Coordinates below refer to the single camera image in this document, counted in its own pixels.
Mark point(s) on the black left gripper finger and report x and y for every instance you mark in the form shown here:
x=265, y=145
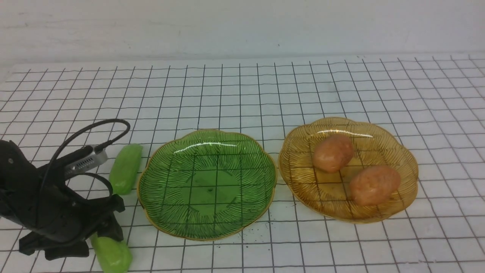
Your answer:
x=107, y=226
x=52, y=249

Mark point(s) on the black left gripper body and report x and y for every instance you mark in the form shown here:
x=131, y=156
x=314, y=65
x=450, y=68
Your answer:
x=39, y=199

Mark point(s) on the green cucumber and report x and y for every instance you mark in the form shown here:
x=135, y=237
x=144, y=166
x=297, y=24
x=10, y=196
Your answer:
x=113, y=256
x=124, y=171

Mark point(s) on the orange potato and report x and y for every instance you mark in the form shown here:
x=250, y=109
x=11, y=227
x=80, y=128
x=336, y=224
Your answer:
x=333, y=153
x=374, y=185

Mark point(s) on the green glass plate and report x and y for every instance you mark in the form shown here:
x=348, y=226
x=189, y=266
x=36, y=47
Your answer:
x=208, y=185

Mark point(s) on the amber glass plate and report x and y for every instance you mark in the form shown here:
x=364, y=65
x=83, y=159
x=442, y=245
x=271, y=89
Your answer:
x=329, y=193

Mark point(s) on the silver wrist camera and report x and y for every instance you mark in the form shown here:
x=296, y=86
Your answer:
x=83, y=160

